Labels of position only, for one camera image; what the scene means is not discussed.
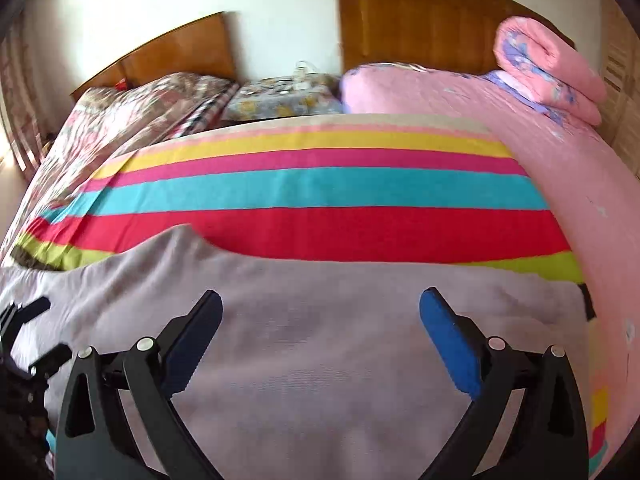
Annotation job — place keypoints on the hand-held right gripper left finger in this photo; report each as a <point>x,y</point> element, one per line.
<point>192,340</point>

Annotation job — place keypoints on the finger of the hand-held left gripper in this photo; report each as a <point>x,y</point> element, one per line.
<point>52,357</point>
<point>30,308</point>

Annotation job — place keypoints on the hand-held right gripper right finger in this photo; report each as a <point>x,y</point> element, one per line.
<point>447,340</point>

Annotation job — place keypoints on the lilac pants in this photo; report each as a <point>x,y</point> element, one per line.
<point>320,360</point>

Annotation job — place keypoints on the rainbow striped blanket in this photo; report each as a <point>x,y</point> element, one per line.
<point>325,195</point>

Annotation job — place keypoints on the pink bed sheet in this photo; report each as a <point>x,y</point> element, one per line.
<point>565,170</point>

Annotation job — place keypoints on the floral pink curtain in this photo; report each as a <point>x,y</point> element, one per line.
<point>20,100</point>

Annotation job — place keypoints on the floral patchwork quilt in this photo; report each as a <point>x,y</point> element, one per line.
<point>125,115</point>

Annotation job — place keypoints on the plaid bed sheet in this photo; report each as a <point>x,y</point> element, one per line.
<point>210,107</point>

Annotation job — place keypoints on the nightstand with floral cloth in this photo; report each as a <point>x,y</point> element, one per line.
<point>280,105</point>

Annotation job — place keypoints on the flat wooden headboard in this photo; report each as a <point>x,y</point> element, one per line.
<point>175,50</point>

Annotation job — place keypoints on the rolled pink floral quilt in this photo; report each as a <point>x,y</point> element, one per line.
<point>550,60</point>

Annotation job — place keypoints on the light wooden wardrobe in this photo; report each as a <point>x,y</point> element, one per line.
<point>622,90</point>

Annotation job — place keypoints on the ribbed wooden headboard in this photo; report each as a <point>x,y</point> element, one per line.
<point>415,15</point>

